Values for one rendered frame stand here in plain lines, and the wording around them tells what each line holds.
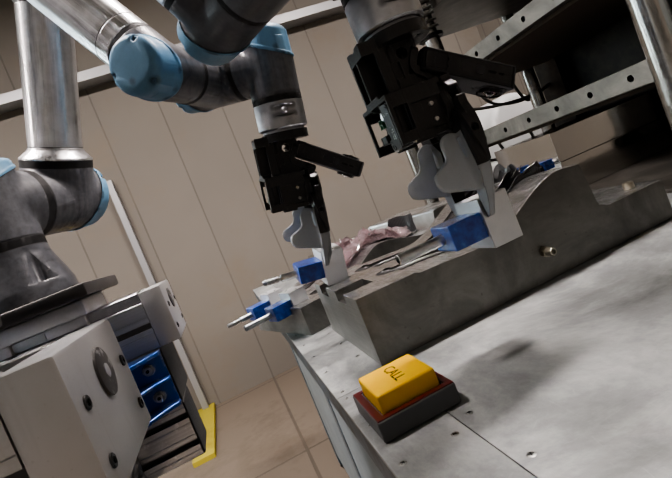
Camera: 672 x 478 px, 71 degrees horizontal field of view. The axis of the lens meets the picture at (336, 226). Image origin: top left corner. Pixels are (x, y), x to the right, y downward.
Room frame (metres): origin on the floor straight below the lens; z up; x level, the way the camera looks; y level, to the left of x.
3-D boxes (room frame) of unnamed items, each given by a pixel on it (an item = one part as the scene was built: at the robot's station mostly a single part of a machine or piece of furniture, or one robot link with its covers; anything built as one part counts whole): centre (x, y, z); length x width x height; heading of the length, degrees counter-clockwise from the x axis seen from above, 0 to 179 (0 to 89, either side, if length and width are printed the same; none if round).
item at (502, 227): (0.50, -0.11, 0.93); 0.13 x 0.05 x 0.05; 104
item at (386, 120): (0.50, -0.12, 1.09); 0.09 x 0.08 x 0.12; 104
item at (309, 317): (1.08, -0.03, 0.85); 0.50 x 0.26 x 0.11; 121
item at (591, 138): (1.48, -0.85, 0.87); 0.50 x 0.27 x 0.17; 104
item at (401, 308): (0.76, -0.20, 0.87); 0.50 x 0.26 x 0.14; 104
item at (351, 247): (1.08, -0.03, 0.90); 0.26 x 0.18 x 0.08; 121
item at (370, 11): (0.50, -0.13, 1.17); 0.08 x 0.08 x 0.05
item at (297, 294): (0.89, 0.17, 0.85); 0.13 x 0.05 x 0.05; 121
